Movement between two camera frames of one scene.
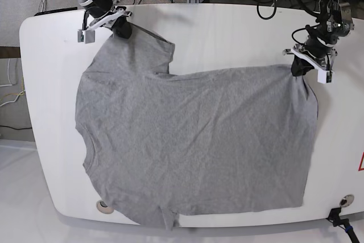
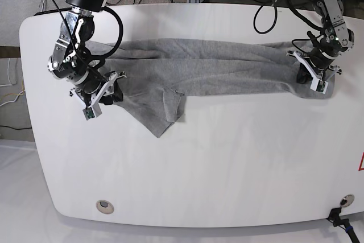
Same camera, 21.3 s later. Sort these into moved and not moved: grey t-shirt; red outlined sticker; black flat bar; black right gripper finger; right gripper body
Moved: right gripper body; black right gripper finger; grey t-shirt
Not moved: black flat bar; red outlined sticker
